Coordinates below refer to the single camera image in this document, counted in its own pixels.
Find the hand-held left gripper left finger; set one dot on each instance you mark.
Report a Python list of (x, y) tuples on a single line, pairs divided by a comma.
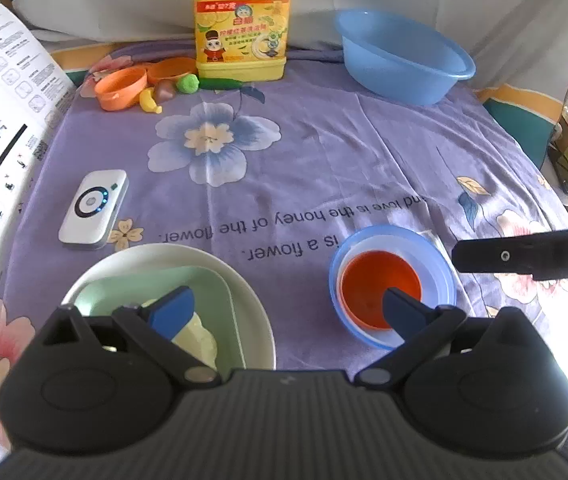
[(174, 310)]

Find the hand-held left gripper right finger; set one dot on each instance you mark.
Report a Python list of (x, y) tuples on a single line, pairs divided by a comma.
[(401, 310)]

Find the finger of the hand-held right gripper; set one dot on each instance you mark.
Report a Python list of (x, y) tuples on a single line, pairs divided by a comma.
[(489, 256)]

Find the pale yellow sponge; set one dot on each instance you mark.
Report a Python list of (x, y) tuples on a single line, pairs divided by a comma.
[(199, 340)]

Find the orange plastic bowl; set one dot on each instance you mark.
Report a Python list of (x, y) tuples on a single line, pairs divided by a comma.
[(369, 285)]

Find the small blue plastic bowl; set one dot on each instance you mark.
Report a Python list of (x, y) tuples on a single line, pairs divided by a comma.
[(439, 265)]

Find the green square plate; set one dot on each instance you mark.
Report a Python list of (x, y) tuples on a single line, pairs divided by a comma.
[(114, 290)]

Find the white round bowl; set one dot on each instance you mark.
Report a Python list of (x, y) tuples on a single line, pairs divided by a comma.
[(249, 310)]

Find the white pocket device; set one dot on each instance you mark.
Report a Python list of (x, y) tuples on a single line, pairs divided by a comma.
[(94, 210)]

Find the purple floral bedsheet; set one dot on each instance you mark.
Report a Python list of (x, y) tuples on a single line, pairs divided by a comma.
[(339, 160)]

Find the large blue plastic basin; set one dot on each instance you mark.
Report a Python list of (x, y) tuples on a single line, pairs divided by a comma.
[(404, 65)]

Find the yellow toy banana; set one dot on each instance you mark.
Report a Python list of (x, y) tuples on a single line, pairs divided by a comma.
[(149, 101)]

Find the orange toy pot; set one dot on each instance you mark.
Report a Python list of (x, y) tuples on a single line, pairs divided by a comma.
[(174, 67), (119, 90)]

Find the light green toy vegetable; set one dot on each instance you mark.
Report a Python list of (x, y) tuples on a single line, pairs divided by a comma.
[(187, 83)]

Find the dark green toy cucumber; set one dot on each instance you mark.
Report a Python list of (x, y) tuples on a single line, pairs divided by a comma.
[(219, 83)]

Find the white instruction sheet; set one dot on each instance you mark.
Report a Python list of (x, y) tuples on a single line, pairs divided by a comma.
[(4, 110)]

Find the yellow detergent bottle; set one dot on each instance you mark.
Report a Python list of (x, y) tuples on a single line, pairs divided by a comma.
[(241, 20)]

